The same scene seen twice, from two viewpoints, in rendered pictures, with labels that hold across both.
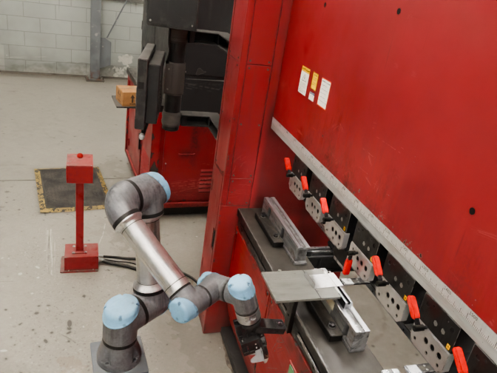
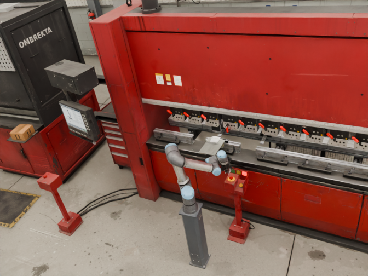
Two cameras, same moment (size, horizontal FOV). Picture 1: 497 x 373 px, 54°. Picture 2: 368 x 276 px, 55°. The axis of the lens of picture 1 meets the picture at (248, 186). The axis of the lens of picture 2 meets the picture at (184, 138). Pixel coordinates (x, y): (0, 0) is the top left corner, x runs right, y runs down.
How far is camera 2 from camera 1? 2.12 m
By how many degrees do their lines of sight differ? 33
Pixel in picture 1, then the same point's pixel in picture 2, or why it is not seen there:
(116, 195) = (176, 156)
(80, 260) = (74, 223)
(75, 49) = not seen: outside the picture
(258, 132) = (139, 107)
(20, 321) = (88, 261)
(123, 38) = not seen: outside the picture
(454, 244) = (265, 103)
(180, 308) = (218, 171)
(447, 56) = (237, 57)
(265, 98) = (137, 92)
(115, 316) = (190, 193)
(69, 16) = not seen: outside the picture
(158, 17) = (84, 88)
